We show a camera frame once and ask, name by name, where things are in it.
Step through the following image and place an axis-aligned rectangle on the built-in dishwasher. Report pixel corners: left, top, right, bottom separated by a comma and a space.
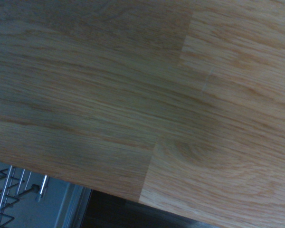
0, 158, 94, 228

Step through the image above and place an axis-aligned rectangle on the wire dishwasher rack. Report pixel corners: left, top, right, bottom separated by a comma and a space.
0, 159, 49, 228

